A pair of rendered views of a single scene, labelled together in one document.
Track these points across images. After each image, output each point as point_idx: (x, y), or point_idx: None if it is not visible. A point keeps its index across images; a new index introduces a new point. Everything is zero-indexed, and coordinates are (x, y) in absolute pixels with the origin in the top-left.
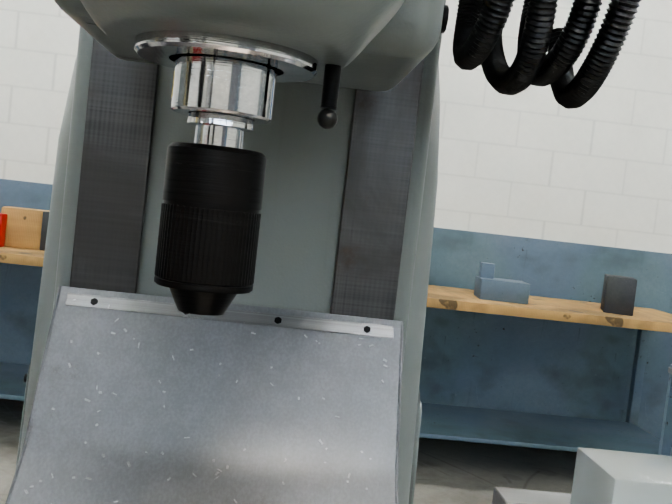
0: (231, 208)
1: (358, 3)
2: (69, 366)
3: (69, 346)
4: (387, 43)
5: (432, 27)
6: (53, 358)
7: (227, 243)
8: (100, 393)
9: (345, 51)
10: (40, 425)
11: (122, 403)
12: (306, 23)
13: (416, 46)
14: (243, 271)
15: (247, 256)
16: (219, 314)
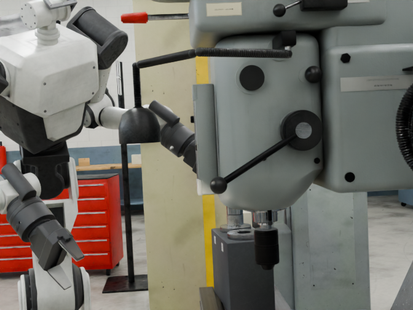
0: (257, 244)
1: (235, 203)
2: (404, 290)
3: (407, 282)
4: (330, 189)
5: (334, 184)
6: (403, 286)
7: (257, 252)
8: (406, 302)
9: (252, 210)
10: (393, 309)
11: (410, 309)
12: (233, 208)
13: (334, 190)
14: (261, 259)
15: (262, 256)
16: (265, 269)
